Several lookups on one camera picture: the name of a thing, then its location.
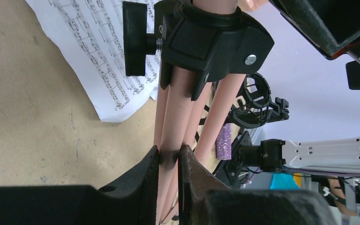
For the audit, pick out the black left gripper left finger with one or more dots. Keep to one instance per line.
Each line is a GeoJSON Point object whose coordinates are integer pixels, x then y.
{"type": "Point", "coordinates": [131, 199]}

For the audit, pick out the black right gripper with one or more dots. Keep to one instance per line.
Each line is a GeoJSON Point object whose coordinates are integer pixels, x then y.
{"type": "Point", "coordinates": [331, 26]}

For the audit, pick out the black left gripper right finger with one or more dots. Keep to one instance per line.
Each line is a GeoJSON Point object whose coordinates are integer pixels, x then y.
{"type": "Point", "coordinates": [205, 200]}

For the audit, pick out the pink folding music stand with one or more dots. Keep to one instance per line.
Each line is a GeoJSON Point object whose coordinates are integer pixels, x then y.
{"type": "Point", "coordinates": [202, 41]}

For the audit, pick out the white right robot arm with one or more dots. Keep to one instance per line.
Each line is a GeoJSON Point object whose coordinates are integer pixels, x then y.
{"type": "Point", "coordinates": [323, 153]}

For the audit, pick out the purple glitter microphone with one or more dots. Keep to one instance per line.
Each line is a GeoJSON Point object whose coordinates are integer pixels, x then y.
{"type": "Point", "coordinates": [224, 143]}

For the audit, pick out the black mini microphone tripod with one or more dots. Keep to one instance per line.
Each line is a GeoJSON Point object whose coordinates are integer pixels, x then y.
{"type": "Point", "coordinates": [255, 106]}

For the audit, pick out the sheet music paper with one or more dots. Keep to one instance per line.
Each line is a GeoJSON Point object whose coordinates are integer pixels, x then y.
{"type": "Point", "coordinates": [89, 35]}

